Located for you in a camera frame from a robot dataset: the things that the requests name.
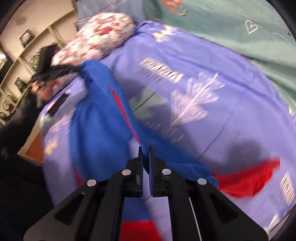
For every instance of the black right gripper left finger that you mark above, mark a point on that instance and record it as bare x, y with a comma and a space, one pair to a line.
94, 210

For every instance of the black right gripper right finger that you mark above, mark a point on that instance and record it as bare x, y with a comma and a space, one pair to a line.
198, 210

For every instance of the black sleeve forearm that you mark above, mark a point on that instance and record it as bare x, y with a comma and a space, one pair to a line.
16, 131

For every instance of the person's left hand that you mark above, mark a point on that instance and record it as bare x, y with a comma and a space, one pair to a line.
49, 89

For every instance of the red floral pillow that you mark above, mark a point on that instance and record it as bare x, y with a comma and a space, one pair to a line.
102, 34

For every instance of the grey blue plaid sheet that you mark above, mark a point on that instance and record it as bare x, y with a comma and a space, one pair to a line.
88, 8

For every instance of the purple printed bed sheet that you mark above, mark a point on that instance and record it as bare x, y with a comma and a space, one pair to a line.
200, 97

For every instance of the green heart print sheet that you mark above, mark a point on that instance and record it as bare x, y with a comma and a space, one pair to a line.
253, 29

